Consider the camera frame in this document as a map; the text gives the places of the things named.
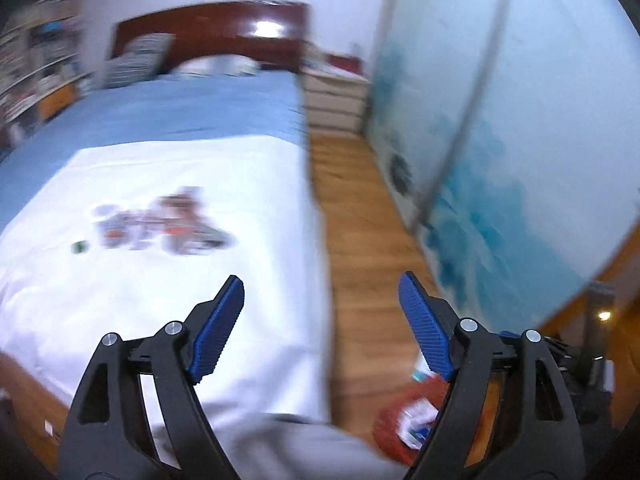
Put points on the red box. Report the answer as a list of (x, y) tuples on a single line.
[(345, 62)]

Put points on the orange wooden door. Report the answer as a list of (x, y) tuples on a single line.
[(620, 340)]

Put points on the wooden bed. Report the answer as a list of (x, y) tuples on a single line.
[(215, 25)]

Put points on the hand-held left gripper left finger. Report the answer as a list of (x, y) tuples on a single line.
[(217, 330)]

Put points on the blue bedsheet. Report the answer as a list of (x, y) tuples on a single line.
[(175, 110)]

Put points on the grey plaid pillow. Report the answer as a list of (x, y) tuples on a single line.
[(135, 60)]

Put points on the small green crumpled scrap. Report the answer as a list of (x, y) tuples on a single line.
[(79, 247)]

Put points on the striped pillow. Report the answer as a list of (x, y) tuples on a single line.
[(215, 66)]

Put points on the white sheet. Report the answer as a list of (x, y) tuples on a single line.
[(175, 285)]

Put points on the white bookshelf with books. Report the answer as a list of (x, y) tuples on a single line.
[(40, 50)]

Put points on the light wooden nightstand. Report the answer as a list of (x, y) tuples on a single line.
[(332, 100)]

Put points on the red trash basket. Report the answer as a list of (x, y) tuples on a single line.
[(387, 427)]

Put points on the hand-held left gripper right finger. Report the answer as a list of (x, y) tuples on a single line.
[(427, 330)]

